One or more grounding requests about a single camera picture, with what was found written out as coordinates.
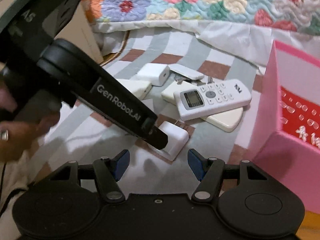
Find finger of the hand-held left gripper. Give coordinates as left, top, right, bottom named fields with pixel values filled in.
left=140, top=118, right=169, bottom=150

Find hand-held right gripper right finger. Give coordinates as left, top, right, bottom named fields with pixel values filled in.
left=187, top=149, right=269, bottom=203

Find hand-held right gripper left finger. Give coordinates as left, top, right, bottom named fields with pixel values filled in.
left=48, top=149, right=131, bottom=203

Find white rounded power adapter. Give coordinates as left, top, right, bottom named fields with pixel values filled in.
left=150, top=121, right=189, bottom=161

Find cream remote control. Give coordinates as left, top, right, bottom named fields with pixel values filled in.
left=161, top=84, right=244, bottom=133

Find white boxy charger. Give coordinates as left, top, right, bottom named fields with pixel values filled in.
left=116, top=79, right=153, bottom=99

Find white charger with prongs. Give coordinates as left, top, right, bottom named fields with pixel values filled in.
left=136, top=63, right=171, bottom=87

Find white remote with display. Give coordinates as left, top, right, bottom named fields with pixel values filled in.
left=173, top=79, right=252, bottom=121

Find pink box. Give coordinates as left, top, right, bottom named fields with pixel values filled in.
left=251, top=39, right=320, bottom=214

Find person's left hand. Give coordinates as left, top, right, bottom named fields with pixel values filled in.
left=0, top=81, right=61, bottom=162

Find beige furniture panel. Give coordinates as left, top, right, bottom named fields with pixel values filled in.
left=59, top=0, right=104, bottom=65

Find checkered blanket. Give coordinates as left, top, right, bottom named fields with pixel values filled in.
left=25, top=27, right=275, bottom=195

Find metal keys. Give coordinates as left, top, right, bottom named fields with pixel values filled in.
left=174, top=75, right=200, bottom=84

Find white flat card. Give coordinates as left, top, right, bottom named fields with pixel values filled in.
left=168, top=64, right=204, bottom=80

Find floral quilt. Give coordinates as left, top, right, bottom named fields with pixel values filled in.
left=80, top=0, right=320, bottom=77

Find black cable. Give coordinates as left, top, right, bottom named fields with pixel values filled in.
left=0, top=162, right=28, bottom=207

